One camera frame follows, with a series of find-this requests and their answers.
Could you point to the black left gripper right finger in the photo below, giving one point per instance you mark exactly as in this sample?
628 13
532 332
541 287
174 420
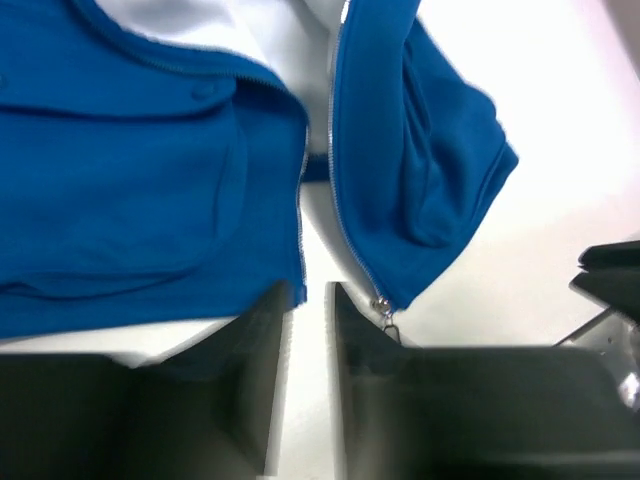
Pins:
475 413

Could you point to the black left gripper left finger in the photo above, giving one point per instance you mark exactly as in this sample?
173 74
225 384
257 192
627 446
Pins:
203 413

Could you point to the blue zip-up jacket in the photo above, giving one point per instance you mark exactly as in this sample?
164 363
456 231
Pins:
152 154

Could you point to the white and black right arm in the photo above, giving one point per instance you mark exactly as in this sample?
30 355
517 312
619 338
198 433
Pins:
606 348

